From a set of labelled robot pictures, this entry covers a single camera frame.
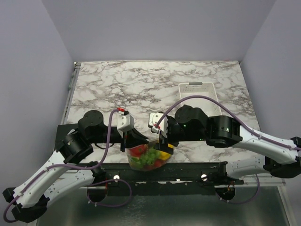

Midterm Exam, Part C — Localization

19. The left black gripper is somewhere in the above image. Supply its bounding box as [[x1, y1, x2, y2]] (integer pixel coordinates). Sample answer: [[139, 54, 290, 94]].
[[89, 127, 149, 153]]

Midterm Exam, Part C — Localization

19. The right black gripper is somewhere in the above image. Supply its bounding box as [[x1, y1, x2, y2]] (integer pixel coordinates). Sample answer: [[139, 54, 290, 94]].
[[152, 116, 205, 155]]

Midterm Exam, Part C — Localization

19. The red watermelon slice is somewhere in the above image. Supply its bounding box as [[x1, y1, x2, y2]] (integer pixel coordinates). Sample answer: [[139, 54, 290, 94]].
[[129, 145, 148, 158]]

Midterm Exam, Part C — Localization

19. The clear zip top bag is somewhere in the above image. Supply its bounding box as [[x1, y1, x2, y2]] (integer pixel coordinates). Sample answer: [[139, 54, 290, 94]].
[[126, 138, 172, 171]]

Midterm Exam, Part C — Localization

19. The green grape bunch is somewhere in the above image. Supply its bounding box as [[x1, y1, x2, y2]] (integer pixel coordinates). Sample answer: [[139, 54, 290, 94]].
[[139, 148, 160, 165]]

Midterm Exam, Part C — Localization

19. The yellow bell pepper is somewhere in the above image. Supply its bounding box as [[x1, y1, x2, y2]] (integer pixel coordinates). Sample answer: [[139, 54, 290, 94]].
[[159, 151, 172, 161]]

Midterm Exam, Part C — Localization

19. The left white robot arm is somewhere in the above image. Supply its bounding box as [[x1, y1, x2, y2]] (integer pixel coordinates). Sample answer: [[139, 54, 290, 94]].
[[2, 108, 148, 223]]

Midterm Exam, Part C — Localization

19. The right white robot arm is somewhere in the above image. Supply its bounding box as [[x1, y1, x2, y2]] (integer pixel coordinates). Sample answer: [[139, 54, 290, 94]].
[[149, 105, 301, 184]]

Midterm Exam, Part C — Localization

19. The white plastic basket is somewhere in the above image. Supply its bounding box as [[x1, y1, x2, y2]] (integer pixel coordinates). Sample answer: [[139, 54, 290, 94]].
[[178, 81, 223, 117]]

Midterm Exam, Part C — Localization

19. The metal table edge strip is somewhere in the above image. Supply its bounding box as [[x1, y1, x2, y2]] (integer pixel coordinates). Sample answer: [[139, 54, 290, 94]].
[[61, 62, 81, 124]]

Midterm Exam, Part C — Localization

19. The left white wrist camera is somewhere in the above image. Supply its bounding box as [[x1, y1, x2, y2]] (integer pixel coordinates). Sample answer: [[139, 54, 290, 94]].
[[117, 111, 134, 138]]

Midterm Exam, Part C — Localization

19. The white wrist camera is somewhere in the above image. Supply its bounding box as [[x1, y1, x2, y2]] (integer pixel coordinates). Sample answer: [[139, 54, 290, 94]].
[[117, 111, 134, 138], [148, 113, 168, 138]]

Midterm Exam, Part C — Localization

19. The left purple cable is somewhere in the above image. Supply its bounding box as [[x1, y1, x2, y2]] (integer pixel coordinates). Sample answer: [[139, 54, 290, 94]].
[[3, 108, 133, 223]]

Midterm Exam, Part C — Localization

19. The purple cable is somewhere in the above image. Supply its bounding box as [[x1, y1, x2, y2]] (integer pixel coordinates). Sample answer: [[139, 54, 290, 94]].
[[152, 94, 301, 205], [3, 108, 133, 223]]

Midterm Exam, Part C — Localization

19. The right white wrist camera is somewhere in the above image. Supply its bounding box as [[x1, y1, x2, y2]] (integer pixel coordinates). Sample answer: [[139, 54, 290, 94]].
[[148, 113, 168, 138]]

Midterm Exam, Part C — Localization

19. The black mounting rail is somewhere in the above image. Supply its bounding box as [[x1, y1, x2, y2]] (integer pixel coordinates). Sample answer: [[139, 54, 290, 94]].
[[92, 161, 244, 196]]

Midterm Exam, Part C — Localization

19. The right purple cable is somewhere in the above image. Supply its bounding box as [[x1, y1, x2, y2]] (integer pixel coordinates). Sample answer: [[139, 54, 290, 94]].
[[152, 94, 301, 205]]

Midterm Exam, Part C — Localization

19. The aluminium extrusion rail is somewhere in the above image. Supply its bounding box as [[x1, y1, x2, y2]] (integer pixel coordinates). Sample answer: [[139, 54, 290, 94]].
[[243, 176, 285, 187]]

